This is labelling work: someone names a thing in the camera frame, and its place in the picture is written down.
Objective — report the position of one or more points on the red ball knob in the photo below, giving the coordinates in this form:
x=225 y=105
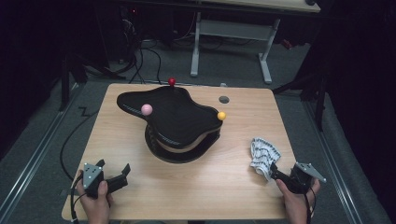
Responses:
x=172 y=81

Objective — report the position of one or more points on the person's right hand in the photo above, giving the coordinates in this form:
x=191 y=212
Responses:
x=297 y=207

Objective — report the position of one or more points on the grey tape strip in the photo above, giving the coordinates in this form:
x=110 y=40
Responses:
x=65 y=192

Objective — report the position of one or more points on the pink ball knob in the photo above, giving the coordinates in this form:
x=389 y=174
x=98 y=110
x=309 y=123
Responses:
x=146 y=109

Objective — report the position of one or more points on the black metal stand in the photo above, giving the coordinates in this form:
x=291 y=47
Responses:
x=320 y=102
x=64 y=87

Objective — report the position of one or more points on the white frame desk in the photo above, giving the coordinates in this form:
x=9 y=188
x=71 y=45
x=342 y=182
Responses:
x=232 y=29

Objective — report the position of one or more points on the grey table grommet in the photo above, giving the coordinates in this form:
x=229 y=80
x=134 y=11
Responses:
x=223 y=99

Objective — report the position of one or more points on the dark computer tower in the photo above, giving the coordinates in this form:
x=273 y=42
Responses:
x=127 y=31

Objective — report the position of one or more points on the small red object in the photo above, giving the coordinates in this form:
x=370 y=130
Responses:
x=286 y=44

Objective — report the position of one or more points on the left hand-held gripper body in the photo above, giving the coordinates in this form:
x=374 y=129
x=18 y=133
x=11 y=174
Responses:
x=91 y=175

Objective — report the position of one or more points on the grey floor rail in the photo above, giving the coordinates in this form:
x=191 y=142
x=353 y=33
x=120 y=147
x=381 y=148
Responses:
x=329 y=155
x=31 y=161

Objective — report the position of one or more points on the small grey table clip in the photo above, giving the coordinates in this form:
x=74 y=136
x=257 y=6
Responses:
x=223 y=84

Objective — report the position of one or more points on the black wavy tray with stand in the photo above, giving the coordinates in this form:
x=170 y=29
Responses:
x=177 y=115

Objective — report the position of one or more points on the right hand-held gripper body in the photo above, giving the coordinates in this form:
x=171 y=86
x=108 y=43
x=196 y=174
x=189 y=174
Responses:
x=300 y=182

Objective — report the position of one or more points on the person's left hand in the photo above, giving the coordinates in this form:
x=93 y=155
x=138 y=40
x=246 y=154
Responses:
x=98 y=208

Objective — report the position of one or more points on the white patterned cloth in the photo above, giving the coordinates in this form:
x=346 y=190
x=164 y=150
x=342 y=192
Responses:
x=263 y=154

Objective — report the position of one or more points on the yellow ball knob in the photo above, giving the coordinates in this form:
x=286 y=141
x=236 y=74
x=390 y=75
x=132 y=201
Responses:
x=221 y=115

